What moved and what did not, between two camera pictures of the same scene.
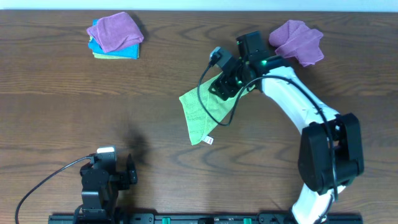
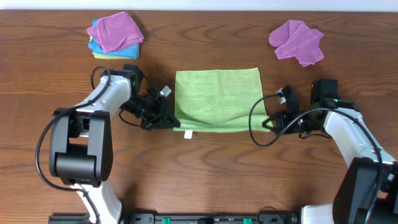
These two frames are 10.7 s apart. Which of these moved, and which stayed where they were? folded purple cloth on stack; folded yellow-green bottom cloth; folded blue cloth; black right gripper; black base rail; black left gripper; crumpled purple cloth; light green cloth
Moved: black left gripper; black right gripper; light green cloth
Stayed: folded blue cloth; folded purple cloth on stack; black base rail; crumpled purple cloth; folded yellow-green bottom cloth
